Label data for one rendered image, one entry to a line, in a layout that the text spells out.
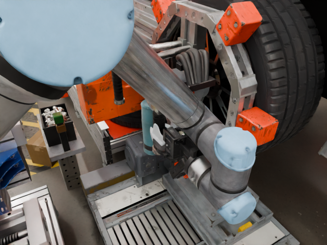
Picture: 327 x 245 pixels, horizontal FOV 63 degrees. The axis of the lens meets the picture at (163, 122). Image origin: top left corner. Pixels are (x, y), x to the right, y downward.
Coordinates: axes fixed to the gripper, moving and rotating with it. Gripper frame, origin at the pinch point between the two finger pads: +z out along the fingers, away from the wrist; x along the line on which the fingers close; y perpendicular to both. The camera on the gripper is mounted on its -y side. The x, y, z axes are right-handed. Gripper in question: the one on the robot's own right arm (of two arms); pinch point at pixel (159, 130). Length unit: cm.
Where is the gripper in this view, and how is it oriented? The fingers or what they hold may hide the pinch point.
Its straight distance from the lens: 79.3
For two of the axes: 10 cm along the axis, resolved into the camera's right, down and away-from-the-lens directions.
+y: 0.0, -8.2, -5.8
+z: -4.9, -5.0, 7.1
